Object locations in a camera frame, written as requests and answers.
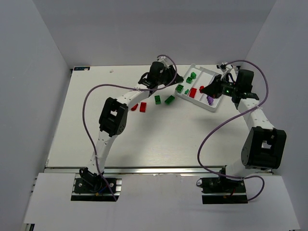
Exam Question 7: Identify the green square lego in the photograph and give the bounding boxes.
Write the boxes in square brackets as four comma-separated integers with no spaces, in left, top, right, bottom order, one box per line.
[175,84,184,93]
[186,77,193,84]

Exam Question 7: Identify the purple small lego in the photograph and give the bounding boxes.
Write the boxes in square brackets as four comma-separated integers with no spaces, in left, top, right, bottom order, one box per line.
[206,96,214,106]

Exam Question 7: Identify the small red lego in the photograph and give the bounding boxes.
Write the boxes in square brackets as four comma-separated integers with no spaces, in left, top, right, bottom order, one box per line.
[189,88,197,99]

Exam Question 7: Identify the green long lego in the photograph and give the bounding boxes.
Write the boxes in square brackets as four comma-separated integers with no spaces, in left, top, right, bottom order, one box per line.
[164,95,175,105]

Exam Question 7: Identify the red rectangular lego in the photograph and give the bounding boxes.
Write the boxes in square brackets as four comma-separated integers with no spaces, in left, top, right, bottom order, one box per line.
[140,102,147,113]

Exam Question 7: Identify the red round lego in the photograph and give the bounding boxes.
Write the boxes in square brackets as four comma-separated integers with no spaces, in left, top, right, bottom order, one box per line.
[131,104,138,111]

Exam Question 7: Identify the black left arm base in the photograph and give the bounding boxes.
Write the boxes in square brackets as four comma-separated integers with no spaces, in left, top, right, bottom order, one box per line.
[71,177,122,202]

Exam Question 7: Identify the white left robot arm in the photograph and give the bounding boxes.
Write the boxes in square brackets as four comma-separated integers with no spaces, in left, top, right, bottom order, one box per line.
[79,58,183,190]

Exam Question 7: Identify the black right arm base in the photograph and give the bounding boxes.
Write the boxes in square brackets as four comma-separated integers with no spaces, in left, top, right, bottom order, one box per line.
[196,176,248,205]

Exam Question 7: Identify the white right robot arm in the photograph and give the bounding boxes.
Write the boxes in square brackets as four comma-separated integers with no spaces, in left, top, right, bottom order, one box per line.
[201,70,287,180]

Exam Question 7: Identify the white divided tray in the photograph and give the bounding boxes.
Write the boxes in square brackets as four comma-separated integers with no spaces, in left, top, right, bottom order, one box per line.
[174,64,223,112]

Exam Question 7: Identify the green lego centre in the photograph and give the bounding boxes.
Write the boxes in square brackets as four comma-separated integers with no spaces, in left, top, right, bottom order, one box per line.
[154,95,161,105]

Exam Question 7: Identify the blue table label left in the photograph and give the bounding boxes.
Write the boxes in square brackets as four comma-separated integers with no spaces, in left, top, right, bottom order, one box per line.
[73,66,90,71]

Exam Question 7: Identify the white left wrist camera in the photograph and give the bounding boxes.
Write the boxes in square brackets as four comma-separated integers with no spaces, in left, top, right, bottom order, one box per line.
[157,55,168,68]

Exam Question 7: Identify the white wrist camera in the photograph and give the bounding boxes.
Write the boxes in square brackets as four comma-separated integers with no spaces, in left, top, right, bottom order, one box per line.
[157,55,168,68]
[218,63,233,80]

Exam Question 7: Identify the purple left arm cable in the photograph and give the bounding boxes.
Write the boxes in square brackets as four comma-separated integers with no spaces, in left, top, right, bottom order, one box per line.
[83,55,178,202]

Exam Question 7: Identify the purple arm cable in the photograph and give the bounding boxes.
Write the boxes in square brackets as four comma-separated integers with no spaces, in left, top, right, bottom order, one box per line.
[197,60,269,202]
[83,55,178,202]

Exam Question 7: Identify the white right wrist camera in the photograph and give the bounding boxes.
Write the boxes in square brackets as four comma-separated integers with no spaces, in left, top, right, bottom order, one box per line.
[218,63,233,80]

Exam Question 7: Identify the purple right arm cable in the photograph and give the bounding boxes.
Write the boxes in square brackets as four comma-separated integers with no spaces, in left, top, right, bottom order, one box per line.
[197,60,269,202]

